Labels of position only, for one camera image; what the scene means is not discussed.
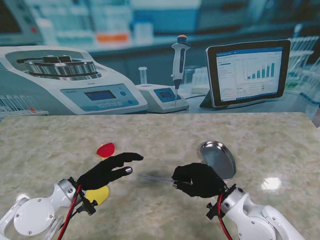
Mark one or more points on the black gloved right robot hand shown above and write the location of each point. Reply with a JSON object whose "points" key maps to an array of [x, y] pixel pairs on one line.
{"points": [[202, 180]]}

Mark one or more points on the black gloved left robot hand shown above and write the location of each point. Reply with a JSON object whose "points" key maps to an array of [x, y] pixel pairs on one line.
{"points": [[100, 175]]}

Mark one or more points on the clear culture dish yellow lid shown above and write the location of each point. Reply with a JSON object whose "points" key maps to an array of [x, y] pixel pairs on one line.
{"points": [[100, 196]]}

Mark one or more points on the red round filter paper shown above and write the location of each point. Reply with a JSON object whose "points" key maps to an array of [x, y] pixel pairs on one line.
{"points": [[106, 149]]}

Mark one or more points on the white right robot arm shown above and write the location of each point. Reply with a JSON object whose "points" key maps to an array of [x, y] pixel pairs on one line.
{"points": [[250, 215]]}

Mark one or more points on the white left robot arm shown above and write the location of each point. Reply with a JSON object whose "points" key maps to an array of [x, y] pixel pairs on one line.
{"points": [[35, 217]]}

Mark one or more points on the steel kidney tray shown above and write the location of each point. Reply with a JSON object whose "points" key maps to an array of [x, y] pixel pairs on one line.
{"points": [[220, 157]]}

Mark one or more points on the printed laboratory backdrop poster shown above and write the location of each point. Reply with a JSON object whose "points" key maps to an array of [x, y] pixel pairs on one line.
{"points": [[160, 57]]}

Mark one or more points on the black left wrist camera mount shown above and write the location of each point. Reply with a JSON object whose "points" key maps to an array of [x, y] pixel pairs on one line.
{"points": [[88, 205]]}

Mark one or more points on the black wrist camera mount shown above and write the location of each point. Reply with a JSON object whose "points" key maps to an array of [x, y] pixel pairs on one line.
{"points": [[212, 212], [88, 205]]}

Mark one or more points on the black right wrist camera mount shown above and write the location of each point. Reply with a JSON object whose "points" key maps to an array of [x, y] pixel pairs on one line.
{"points": [[212, 212]]}

